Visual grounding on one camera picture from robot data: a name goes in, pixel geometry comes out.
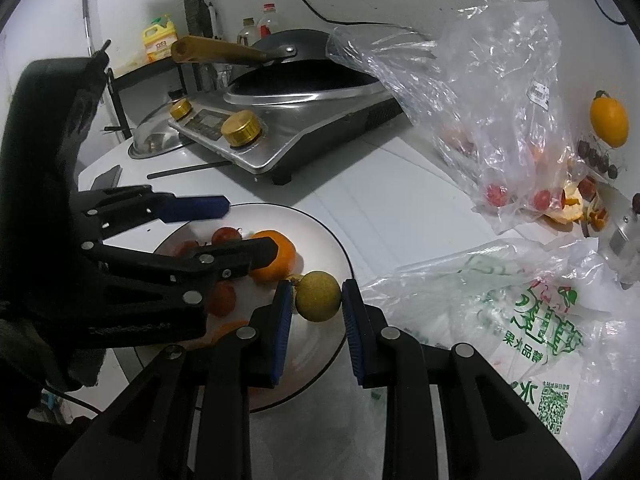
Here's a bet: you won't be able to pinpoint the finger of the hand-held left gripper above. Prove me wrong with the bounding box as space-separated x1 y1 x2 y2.
80 237 279 293
75 185 232 241

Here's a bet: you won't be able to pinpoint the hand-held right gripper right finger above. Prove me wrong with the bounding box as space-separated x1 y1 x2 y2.
341 278 583 480

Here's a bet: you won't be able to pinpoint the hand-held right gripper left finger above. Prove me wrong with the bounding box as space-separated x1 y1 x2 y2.
52 280 294 480

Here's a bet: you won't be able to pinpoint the yellow cherry tomato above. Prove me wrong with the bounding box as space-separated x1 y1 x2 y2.
294 270 343 323

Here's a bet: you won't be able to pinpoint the white plate with dark rim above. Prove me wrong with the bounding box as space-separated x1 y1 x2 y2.
150 203 353 414

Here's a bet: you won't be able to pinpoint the green-printed plastic bag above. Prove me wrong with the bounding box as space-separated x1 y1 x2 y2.
359 237 640 467

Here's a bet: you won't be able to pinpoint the black chopstick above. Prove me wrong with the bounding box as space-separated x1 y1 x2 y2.
146 159 236 180

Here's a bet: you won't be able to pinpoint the dark phone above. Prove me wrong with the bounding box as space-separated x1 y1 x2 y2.
90 164 123 192

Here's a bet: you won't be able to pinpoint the steel pot lid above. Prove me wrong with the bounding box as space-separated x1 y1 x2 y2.
127 102 198 161

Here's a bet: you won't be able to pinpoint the black shelf rack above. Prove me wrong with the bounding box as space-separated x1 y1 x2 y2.
106 52 188 136

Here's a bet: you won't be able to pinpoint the silver induction cooker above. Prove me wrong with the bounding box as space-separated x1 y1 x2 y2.
167 57 407 186

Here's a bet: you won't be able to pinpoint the yellow detergent bottle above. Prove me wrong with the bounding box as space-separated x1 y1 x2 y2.
142 14 179 64

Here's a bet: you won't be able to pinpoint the orange peels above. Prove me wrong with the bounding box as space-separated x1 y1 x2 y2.
542 182 608 231

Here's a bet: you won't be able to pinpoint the clear crumpled plastic bag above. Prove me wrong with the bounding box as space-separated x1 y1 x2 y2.
326 0 603 235

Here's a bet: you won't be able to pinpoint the steel pot with lid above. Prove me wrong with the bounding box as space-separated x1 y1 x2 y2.
582 180 640 288

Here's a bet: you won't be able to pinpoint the clear box of dark fruit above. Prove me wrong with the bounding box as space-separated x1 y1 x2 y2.
575 132 626 181

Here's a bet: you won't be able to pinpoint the large orange with leaf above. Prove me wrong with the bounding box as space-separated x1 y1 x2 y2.
590 91 629 149

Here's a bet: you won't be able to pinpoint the steel wall rail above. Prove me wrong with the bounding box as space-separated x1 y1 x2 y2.
81 0 97 58

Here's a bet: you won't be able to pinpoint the black wok with wooden handle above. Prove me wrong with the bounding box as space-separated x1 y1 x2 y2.
171 29 336 68

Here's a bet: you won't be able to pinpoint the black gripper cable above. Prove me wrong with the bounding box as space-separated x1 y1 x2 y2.
42 380 103 413

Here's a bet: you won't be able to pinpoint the black cooker power cord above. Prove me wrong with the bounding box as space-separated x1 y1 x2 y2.
252 0 436 41

